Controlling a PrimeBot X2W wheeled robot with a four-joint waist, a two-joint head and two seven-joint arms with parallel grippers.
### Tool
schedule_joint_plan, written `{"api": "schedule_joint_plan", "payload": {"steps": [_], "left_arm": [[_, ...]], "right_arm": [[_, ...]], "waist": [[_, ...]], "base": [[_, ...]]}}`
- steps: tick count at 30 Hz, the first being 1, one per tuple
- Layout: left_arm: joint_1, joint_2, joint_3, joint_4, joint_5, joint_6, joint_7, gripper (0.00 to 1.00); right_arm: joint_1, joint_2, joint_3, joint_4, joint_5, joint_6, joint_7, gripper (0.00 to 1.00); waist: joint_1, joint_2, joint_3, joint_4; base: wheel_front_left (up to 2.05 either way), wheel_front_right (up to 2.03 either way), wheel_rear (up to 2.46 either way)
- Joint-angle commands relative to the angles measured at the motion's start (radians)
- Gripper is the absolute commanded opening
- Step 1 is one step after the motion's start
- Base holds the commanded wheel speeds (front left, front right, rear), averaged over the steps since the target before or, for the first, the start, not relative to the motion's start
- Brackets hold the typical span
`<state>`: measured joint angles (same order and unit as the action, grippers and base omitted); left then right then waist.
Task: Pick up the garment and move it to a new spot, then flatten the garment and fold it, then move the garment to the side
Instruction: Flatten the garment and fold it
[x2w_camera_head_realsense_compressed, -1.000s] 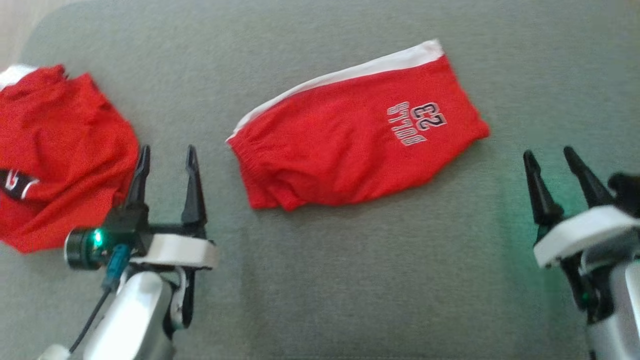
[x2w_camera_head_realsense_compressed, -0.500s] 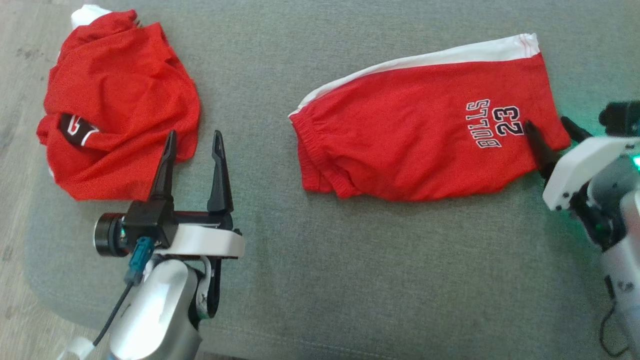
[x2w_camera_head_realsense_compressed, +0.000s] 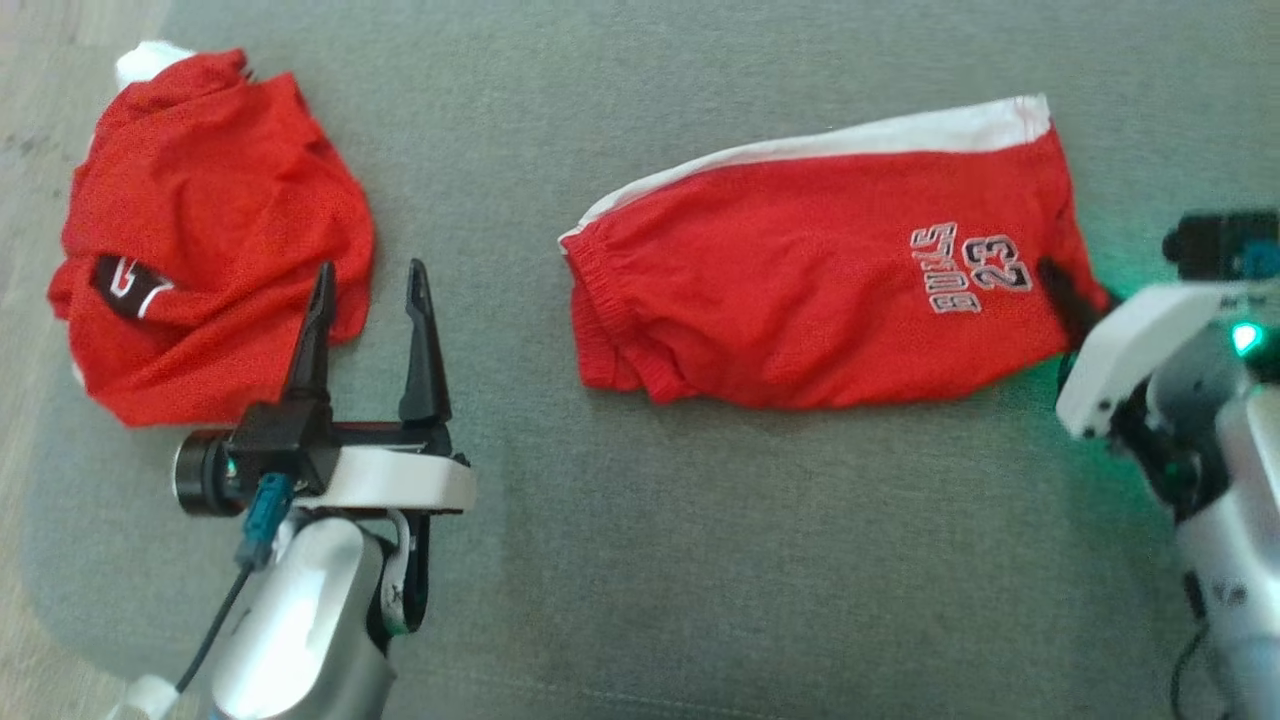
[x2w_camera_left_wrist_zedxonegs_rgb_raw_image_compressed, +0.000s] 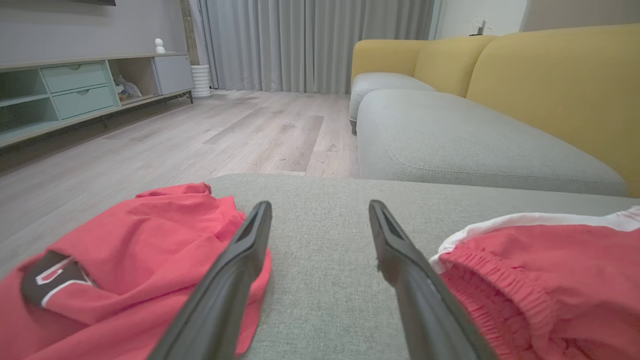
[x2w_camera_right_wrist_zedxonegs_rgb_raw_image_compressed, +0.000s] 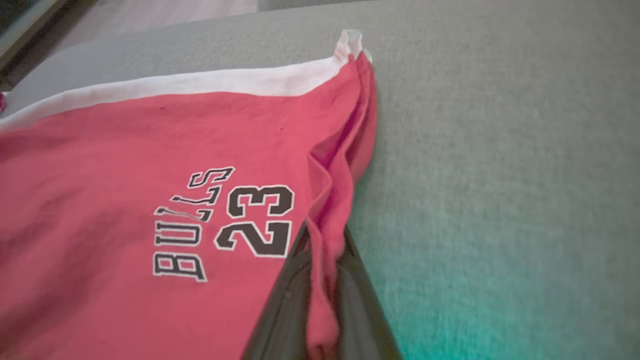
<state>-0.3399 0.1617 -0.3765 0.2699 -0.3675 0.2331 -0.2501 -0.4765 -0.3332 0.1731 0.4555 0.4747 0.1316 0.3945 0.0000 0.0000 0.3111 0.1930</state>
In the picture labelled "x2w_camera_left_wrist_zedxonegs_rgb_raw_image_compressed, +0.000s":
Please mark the red jersey with white sleeves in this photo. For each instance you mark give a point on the red jersey with white sleeves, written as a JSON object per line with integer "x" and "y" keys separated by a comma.
{"x": 150, "y": 235}

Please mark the red shorts with white waistband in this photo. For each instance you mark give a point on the red shorts with white waistband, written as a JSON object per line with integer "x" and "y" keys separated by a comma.
{"x": 550, "y": 280}

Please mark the grey pleated curtain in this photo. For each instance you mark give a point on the grey pleated curtain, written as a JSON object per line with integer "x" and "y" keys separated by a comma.
{"x": 310, "y": 45}

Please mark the grey cabinet door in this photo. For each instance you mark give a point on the grey cabinet door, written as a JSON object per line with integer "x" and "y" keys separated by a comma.
{"x": 173, "y": 74}

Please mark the yellow sofa backrest cushion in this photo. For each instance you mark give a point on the yellow sofa backrest cushion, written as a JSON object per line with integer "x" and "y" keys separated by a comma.
{"x": 565, "y": 90}
{"x": 385, "y": 55}
{"x": 450, "y": 65}

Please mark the grey stuffed toy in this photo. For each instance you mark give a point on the grey stuffed toy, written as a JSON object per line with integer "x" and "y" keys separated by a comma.
{"x": 127, "y": 89}

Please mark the long beige TV cabinet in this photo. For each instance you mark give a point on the long beige TV cabinet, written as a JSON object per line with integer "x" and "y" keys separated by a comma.
{"x": 25, "y": 107}

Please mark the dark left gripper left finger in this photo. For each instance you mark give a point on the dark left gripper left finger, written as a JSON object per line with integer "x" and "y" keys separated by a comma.
{"x": 225, "y": 300}

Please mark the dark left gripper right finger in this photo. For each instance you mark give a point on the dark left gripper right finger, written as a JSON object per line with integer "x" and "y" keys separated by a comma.
{"x": 425, "y": 310}

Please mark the grey sofa seat cushion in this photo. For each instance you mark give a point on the grey sofa seat cushion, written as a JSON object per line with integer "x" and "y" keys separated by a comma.
{"x": 380, "y": 82}
{"x": 475, "y": 145}

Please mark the large grey fabric sofa ottoman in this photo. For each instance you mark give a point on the large grey fabric sofa ottoman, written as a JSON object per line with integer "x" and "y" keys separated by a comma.
{"x": 320, "y": 280}

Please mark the small device behind sofa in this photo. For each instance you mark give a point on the small device behind sofa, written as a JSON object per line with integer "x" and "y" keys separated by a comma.
{"x": 480, "y": 29}

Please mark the white ribbed plant pot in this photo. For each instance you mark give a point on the white ribbed plant pot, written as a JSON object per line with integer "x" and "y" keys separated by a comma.
{"x": 201, "y": 82}

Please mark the small white figurine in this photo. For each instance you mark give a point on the small white figurine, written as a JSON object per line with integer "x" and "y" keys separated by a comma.
{"x": 159, "y": 46}

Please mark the mint green cabinet drawer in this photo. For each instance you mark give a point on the mint green cabinet drawer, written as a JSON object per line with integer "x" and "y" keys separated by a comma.
{"x": 82, "y": 101}
{"x": 72, "y": 76}

